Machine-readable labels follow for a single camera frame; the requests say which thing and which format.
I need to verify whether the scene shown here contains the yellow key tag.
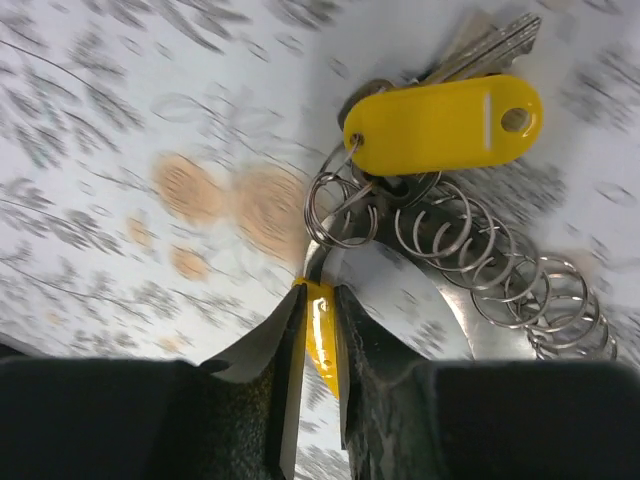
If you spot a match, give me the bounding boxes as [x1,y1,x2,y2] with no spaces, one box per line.
[343,75,544,176]

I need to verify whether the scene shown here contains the silver key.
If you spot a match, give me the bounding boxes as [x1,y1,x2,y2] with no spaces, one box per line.
[337,9,542,128]

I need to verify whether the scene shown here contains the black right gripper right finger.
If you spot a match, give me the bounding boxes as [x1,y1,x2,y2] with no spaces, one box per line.
[335,287,639,479]

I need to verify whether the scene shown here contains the metal keyring hoop yellow handle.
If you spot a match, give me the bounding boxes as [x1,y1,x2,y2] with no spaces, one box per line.
[300,171,618,392]

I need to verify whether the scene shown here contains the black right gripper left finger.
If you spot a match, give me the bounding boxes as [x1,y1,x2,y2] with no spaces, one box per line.
[1,285,306,479]

